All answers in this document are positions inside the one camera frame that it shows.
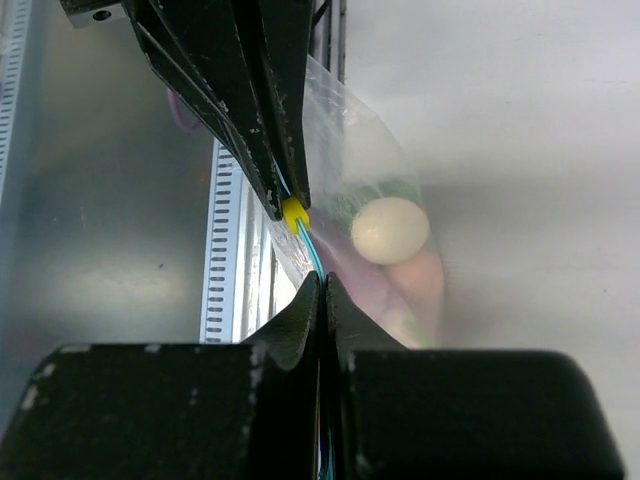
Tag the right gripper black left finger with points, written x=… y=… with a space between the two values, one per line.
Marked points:
x=175 y=411

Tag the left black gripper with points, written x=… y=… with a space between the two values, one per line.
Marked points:
x=207 y=54

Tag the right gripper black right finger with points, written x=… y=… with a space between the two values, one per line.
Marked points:
x=475 y=410

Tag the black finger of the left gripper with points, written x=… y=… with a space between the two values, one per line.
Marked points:
x=275 y=38

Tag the peach toy egg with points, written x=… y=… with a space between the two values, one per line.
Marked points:
x=420 y=281

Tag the green toy bell pepper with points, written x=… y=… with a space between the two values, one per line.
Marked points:
x=344 y=207

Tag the white toy onion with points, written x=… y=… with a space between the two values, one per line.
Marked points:
x=389 y=230

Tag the clear zip bag blue zipper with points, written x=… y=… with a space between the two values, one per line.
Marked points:
x=346 y=144

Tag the purple toy eggplant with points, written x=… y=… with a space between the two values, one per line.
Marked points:
x=370 y=291

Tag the slotted grey cable duct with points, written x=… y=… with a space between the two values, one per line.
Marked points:
x=221 y=248

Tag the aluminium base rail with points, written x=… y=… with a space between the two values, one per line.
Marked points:
x=261 y=289

